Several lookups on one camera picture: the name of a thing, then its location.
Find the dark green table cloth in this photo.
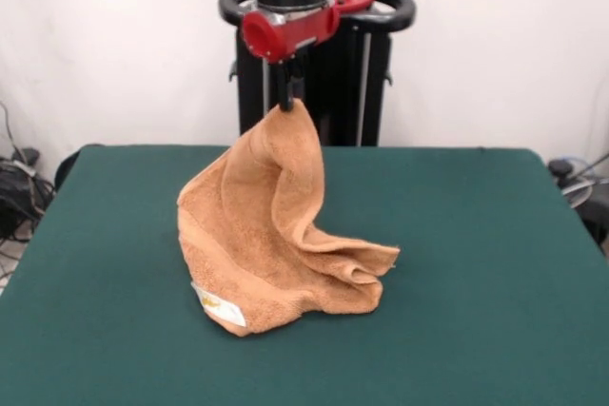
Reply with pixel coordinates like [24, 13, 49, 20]
[0, 143, 609, 406]

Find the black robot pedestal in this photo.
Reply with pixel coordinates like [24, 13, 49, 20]
[218, 0, 418, 148]

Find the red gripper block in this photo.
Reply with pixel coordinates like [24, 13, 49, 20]
[241, 5, 342, 113]

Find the orange terry towel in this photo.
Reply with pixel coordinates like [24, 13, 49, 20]
[176, 106, 400, 339]

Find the black cable tangle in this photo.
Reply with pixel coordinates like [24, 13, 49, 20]
[0, 101, 58, 283]

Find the small black oval device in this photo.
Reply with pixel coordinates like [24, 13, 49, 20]
[547, 160, 576, 178]

